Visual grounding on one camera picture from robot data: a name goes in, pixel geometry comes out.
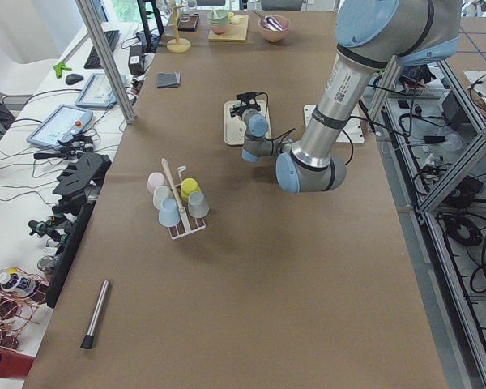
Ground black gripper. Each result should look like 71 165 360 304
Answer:
231 101 261 118

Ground cream rabbit tray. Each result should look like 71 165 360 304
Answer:
224 100 271 146

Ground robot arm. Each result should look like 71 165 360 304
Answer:
230 0 462 193

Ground yellow cup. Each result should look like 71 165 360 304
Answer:
181 177 202 202

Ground wooden cup tree stand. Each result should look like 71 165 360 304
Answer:
163 0 191 53

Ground grey cup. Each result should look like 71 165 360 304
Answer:
188 190 210 218

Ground pink cup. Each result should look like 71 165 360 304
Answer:
147 172 167 194

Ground cream white cup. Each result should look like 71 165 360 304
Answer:
152 186 173 210

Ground light blue cup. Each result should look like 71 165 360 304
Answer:
159 199 181 228

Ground wooden cutting board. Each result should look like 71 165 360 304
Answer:
208 15 249 43

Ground grey folded cloth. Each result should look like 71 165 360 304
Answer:
156 72 181 88

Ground pink ice bowl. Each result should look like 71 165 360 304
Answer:
258 15 290 43

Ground green stacked bowls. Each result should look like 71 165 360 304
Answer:
207 10 230 35

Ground metal ice scoop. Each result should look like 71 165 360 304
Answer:
254 10 285 32

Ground blue teach pendant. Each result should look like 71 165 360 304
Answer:
26 105 93 147
75 73 117 109

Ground black keyboard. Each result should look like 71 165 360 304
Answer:
83 29 122 70

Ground black computer mouse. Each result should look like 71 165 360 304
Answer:
65 73 84 86

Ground silver metal pen tube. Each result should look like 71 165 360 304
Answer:
80 280 110 349

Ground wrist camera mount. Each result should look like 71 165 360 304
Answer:
236 91 261 105

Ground wooden rack handle rod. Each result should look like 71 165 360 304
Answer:
161 158 185 215

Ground white wire cup rack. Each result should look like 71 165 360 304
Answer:
168 165 207 240

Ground copper wire basket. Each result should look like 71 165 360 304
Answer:
0 267 49 352

